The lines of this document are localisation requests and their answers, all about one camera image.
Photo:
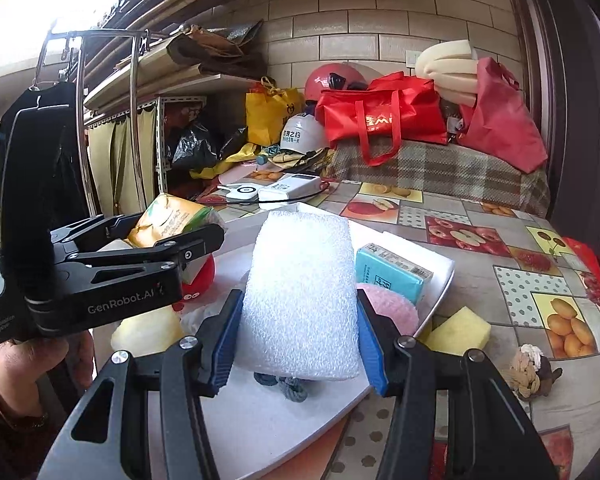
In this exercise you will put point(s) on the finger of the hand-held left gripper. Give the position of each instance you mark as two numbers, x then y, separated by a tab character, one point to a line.
195	245
95	225

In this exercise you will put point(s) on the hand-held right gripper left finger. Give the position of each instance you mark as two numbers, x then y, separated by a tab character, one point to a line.
227	340

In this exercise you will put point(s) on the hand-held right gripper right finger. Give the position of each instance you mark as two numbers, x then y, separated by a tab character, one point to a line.
372	345

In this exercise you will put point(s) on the yellow tissue packet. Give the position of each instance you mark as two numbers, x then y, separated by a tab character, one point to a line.
172	220

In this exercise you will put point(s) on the white foam sheet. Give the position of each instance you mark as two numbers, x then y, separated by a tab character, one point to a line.
300	290

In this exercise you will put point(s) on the white tray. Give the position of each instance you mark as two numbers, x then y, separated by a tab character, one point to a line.
260	425

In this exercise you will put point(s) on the person's left forearm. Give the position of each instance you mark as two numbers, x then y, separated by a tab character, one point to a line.
5	435

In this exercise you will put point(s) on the pink soft pad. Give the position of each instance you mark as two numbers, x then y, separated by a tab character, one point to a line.
395	310

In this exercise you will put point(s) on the person's left hand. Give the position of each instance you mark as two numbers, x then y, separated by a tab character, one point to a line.
25	365

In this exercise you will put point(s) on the red plush toy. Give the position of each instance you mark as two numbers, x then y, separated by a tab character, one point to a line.
200	280

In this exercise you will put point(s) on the white cloth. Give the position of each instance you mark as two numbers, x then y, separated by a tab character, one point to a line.
195	317

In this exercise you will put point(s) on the white round device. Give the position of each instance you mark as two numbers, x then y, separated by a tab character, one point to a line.
240	192

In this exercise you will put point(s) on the blue tissue packet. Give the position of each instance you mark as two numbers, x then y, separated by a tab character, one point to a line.
390	275

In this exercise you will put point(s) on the yellow green sponge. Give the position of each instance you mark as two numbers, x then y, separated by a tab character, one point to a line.
457	330

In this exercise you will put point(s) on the black plastic bag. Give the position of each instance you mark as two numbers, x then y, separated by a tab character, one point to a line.
195	145

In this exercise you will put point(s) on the white power bank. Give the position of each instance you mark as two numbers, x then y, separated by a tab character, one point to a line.
290	187

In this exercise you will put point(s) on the metal shelf rack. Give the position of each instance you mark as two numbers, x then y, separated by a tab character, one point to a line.
130	110

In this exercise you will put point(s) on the fruit print tablecloth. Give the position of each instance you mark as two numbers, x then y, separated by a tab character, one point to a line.
480	285

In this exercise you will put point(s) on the yellow cloth pile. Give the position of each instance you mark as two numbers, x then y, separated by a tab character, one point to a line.
290	157

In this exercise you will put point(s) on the yellow bag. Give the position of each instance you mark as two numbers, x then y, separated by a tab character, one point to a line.
270	115

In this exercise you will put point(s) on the white helmet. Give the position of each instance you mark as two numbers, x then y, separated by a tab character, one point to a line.
302	132

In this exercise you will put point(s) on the plaid bench cover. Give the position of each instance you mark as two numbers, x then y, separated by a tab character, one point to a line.
440	170

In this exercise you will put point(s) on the brown paper bags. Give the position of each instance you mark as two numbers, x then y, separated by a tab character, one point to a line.
220	50

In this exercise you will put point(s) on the red helmet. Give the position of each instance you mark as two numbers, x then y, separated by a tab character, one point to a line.
332	80

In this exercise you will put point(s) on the red printed packet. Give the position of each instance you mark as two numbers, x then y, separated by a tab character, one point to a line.
590	275

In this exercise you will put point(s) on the red tote bag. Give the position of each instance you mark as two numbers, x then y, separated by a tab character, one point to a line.
380	110

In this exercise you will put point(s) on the red fabric bag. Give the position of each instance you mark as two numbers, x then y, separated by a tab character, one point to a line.
500	115

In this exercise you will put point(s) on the cream foam roll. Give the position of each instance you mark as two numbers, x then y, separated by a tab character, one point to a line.
447	72

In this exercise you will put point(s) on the brown door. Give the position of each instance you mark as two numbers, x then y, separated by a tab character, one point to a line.
570	110

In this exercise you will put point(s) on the wall outlet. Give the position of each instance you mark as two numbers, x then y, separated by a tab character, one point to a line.
412	58

